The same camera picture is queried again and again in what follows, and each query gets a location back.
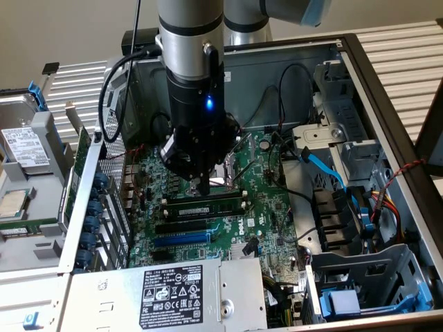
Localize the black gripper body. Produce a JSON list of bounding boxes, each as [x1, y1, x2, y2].
[[165, 68, 226, 163]]

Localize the green RAM stick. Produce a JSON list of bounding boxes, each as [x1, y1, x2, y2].
[[164, 199, 245, 221], [0, 223, 43, 239]]

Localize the black RAM slot white latches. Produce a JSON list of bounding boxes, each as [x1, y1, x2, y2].
[[161, 190, 248, 208], [161, 202, 248, 223]]

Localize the silver socket cover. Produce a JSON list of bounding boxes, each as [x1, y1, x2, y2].
[[223, 154, 239, 174]]

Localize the silver CPU socket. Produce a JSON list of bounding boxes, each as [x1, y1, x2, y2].
[[185, 151, 240, 193]]

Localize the green Dell motherboard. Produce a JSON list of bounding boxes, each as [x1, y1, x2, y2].
[[126, 129, 309, 274]]

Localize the long black expansion slot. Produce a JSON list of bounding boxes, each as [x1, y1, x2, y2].
[[154, 219, 209, 236]]

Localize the black box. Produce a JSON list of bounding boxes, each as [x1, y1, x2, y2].
[[120, 29, 162, 58]]

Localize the blue slot retainer knob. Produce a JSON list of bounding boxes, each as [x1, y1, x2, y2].
[[79, 232, 98, 250], [75, 249, 94, 268], [85, 200, 105, 219], [92, 172, 109, 190], [84, 216, 101, 234]]

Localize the blue expansion slot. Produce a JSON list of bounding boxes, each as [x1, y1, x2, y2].
[[153, 232, 213, 248]]

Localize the silver metal disk bay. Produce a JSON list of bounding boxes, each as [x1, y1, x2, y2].
[[291, 60, 386, 184]]

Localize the green graphics card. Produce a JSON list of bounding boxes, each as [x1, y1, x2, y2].
[[63, 100, 93, 222]]

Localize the short black expansion slot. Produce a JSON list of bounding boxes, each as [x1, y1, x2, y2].
[[151, 250, 175, 263]]

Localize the open grey PC case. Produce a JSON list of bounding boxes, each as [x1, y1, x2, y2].
[[57, 33, 443, 332]]

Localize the silver chipset heat sink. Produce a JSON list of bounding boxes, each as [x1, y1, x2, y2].
[[229, 241, 260, 261]]

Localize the black ribbed plastic block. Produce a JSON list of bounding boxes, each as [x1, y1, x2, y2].
[[311, 186, 366, 255]]

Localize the grey parts rack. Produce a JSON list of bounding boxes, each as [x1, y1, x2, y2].
[[0, 71, 77, 274]]

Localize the silver power supply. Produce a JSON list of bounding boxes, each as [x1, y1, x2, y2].
[[67, 256, 269, 332]]

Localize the blue disk carrier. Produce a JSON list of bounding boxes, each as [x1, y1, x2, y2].
[[27, 80, 48, 112]]

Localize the silver hard disk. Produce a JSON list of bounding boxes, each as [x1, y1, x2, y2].
[[0, 93, 57, 176]]

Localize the silver CPU chip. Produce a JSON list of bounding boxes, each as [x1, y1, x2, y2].
[[0, 188, 31, 221]]

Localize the large grey disk bay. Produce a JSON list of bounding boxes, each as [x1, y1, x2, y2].
[[304, 243, 435, 324]]

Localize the blue plastic disk caddy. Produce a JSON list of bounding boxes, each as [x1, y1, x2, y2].
[[318, 282, 433, 321]]

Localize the dark brown panel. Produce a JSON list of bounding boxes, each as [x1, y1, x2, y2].
[[414, 77, 443, 178]]

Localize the blue case latch button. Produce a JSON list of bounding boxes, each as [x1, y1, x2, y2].
[[23, 311, 44, 331]]

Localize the short black tool cable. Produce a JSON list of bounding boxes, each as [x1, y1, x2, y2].
[[202, 41, 219, 104]]

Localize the black looped wire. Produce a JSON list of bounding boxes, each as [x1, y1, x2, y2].
[[150, 112, 171, 140]]

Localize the thin red wire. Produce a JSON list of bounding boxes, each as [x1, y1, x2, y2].
[[103, 145, 145, 160]]

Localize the thin black wire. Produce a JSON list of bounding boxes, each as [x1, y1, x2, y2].
[[268, 130, 314, 205], [278, 206, 318, 243], [242, 85, 289, 131]]

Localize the thick black power wire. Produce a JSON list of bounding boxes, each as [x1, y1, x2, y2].
[[278, 63, 315, 134]]

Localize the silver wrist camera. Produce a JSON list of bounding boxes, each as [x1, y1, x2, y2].
[[154, 33, 166, 58]]

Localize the black camera cable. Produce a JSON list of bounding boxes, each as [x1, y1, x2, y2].
[[98, 0, 163, 145]]

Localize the blue SATA wire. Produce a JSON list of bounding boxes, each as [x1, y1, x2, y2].
[[300, 145, 377, 241]]

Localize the black wire connector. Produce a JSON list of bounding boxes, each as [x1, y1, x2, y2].
[[243, 237, 261, 257]]

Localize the black yellow wire bundle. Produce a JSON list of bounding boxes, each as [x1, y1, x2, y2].
[[262, 273, 307, 328]]

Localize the red yellow wire bundle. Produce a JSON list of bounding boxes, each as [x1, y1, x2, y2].
[[368, 188, 406, 243]]

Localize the red black twisted wire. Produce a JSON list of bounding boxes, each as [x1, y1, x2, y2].
[[380, 158, 429, 194]]

